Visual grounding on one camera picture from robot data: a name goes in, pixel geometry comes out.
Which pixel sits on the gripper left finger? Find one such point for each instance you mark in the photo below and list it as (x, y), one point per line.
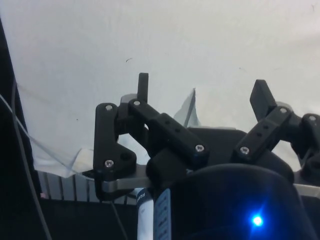
(172, 133)

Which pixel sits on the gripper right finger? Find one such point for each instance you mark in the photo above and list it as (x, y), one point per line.
(265, 133)

